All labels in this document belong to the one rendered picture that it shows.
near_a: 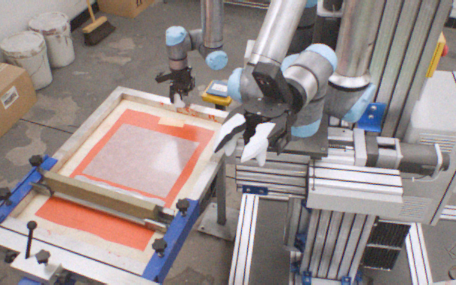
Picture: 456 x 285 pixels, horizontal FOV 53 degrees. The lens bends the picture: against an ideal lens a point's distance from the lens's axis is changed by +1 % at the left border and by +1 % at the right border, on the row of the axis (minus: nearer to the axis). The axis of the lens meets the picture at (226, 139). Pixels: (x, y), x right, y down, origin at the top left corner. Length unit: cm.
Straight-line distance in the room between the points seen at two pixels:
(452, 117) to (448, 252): 110
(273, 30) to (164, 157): 87
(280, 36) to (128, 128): 102
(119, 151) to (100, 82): 212
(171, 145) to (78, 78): 228
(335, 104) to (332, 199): 30
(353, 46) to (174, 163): 85
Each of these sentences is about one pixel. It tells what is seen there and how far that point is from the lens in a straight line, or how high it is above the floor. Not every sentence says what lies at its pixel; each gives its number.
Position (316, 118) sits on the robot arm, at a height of 156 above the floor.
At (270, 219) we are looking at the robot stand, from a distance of 249.
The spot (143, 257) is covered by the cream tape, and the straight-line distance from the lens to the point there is 148.
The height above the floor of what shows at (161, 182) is 95.
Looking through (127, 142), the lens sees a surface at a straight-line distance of 184.
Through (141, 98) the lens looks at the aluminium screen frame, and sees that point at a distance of 200.
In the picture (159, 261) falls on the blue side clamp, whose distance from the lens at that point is 141.
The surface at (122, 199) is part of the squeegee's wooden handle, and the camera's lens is 150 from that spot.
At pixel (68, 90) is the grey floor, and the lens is 388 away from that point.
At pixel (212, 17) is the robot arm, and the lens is 158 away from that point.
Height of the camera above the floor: 218
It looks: 43 degrees down
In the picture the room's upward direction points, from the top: straight up
